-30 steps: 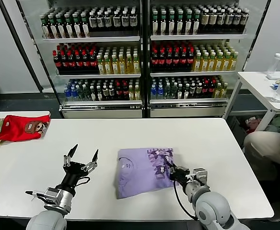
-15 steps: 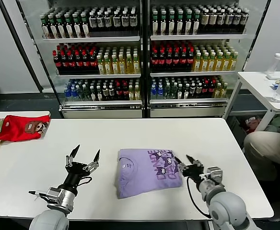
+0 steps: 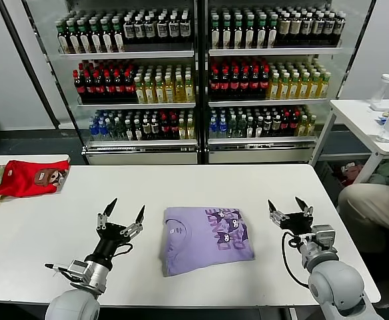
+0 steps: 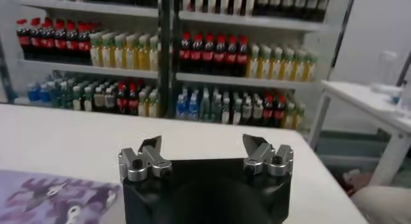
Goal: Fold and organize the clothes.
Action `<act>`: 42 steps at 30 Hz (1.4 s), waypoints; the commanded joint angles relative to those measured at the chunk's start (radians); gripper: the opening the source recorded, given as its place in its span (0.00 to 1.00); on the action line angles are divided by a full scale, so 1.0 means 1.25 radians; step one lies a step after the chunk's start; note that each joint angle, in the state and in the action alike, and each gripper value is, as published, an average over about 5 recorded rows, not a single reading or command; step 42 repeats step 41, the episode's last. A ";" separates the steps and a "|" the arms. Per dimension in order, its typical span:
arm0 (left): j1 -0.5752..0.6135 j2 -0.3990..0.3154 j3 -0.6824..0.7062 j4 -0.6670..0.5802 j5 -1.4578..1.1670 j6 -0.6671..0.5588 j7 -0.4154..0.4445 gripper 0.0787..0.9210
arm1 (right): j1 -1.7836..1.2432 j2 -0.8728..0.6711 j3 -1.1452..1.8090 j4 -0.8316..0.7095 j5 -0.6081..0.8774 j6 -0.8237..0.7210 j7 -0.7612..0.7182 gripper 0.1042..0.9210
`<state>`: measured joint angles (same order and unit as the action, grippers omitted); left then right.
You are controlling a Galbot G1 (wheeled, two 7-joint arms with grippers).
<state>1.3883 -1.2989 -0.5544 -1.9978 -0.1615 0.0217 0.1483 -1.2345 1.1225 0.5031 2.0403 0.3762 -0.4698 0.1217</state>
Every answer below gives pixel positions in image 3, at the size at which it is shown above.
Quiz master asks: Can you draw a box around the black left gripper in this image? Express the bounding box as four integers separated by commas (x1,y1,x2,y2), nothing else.
85,197,147,267

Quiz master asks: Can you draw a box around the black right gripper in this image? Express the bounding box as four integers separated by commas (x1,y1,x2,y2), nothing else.
267,196,316,236

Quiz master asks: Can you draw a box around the purple t-shirt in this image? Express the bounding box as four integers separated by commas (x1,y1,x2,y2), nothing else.
159,206,256,277

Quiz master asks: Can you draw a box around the dark storage crate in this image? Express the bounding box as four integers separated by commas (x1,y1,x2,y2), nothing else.
315,159,347,201

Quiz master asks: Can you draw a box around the red cloth bundle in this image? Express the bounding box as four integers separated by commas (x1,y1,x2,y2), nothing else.
340,162,362,186

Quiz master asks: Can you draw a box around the person in beige trousers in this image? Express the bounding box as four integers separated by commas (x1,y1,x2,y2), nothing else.
337,182,389,249

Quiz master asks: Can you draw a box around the small red cap cola bottle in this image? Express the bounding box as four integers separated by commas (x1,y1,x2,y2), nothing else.
280,112,290,137
167,115,178,141
288,111,299,137
159,115,169,141

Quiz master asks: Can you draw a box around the small green tinted water bottle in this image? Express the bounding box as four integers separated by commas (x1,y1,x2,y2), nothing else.
236,115,247,139
227,115,238,139
115,116,125,141

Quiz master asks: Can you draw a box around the pale green cloth pile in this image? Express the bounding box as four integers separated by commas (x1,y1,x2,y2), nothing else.
369,159,389,184

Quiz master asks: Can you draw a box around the red t-shirt bear print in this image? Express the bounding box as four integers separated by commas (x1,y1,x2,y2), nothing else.
0,159,71,198

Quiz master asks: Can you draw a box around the white side table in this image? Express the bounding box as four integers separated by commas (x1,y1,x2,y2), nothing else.
309,99,389,185

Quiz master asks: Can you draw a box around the yellow tea bottle green cap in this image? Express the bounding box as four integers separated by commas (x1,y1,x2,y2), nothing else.
173,74,185,103
289,72,300,100
309,72,320,99
143,76,155,104
183,73,195,103
133,77,145,104
279,72,290,100
153,75,165,103
319,72,331,99
163,75,175,103
268,72,280,100
299,72,310,100

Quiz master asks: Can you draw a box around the clear carafe white cap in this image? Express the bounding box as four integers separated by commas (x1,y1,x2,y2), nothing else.
370,73,389,111

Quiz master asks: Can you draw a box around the open beverage display cooler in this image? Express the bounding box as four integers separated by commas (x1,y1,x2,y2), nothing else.
0,0,202,166
197,0,378,165

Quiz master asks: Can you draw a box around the dark drink bottle green cap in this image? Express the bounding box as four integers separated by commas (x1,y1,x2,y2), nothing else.
255,15,268,50
210,14,222,50
65,20,80,55
55,21,69,55
266,15,278,49
77,19,91,54
232,14,244,50
99,18,113,53
244,15,256,50
220,14,233,50
111,17,125,53
88,19,102,54

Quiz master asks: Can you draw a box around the dark tea bottle beige label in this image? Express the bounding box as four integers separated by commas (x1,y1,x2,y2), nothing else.
312,14,324,47
289,14,302,47
278,13,290,47
323,14,336,47
300,14,313,47
334,14,345,47

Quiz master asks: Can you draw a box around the dark tea bottle black label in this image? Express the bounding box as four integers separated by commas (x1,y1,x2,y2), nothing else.
122,15,135,46
179,13,191,44
145,14,157,45
168,13,181,45
156,13,169,45
133,15,146,45

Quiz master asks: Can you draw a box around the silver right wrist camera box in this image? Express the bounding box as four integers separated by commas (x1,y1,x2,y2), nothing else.
312,225,336,247

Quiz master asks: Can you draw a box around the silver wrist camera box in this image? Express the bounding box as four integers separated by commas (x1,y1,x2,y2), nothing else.
312,225,336,247
67,259,89,279

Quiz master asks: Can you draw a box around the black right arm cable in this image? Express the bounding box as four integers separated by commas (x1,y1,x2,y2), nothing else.
280,231,314,288

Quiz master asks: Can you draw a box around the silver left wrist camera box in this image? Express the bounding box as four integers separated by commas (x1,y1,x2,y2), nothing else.
67,259,89,279

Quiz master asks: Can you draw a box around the black left camera cable plug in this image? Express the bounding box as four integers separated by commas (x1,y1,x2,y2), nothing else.
44,263,71,273

